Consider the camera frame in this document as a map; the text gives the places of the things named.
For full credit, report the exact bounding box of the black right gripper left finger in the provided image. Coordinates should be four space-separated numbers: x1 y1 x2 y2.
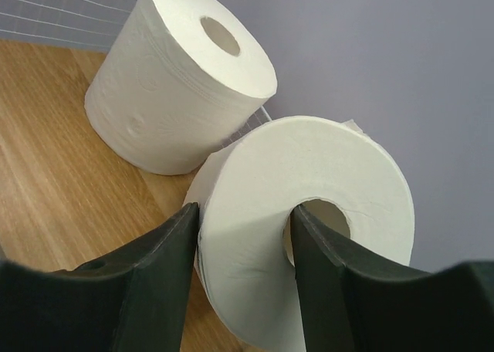
1 203 199 351

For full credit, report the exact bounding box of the small white paper towel roll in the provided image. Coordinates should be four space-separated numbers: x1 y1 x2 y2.
187 115 416 349

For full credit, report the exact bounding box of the large white paper towel roll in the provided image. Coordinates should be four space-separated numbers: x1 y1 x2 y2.
85 0 278 175

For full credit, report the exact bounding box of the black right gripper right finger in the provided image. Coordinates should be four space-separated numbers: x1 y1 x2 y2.
292 206 493 351

